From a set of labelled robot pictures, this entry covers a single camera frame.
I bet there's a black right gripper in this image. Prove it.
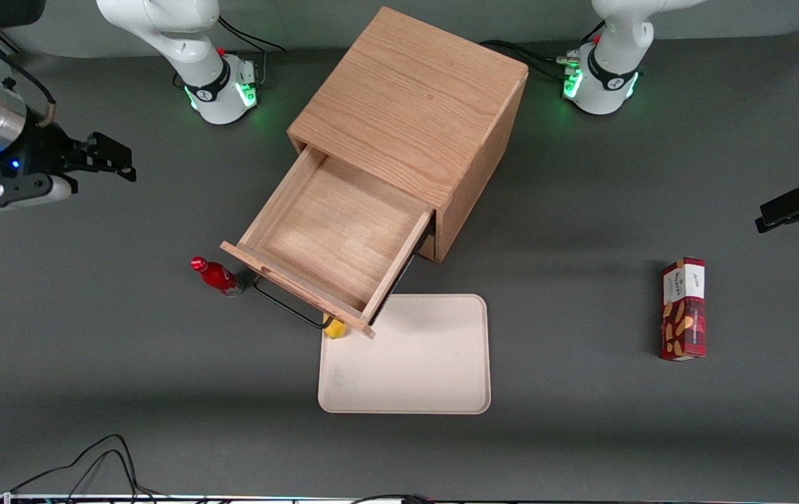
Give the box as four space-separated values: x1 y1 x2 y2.
0 120 138 193

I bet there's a black metal drawer handle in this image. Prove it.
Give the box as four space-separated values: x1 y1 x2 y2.
253 274 334 330

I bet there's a wooden drawer cabinet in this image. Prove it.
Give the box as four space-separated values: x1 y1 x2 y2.
287 6 531 265

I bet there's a red cookie box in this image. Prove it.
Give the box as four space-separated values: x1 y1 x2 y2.
659 257 708 362

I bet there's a red bottle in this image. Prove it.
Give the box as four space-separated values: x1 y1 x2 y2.
190 256 244 298

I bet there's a cream plastic tray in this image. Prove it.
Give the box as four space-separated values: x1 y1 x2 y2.
317 293 492 415

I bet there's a black right arm base cable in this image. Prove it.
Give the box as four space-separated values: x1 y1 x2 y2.
217 12 289 90

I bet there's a black arm base cable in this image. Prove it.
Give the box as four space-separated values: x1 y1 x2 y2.
479 21 607 80
217 12 289 90

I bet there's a black loose cable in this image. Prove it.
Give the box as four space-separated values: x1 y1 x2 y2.
10 434 162 502
349 493 436 504

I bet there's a black left arm base cable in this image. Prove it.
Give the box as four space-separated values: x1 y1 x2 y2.
479 21 607 80

